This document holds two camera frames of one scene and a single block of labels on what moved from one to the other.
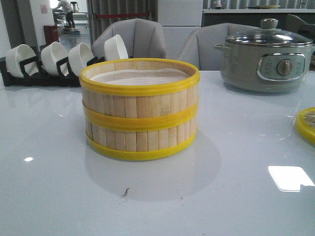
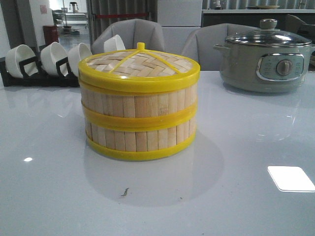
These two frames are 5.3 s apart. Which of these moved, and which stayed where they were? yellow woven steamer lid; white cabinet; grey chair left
Moved: yellow woven steamer lid
Stayed: white cabinet; grey chair left
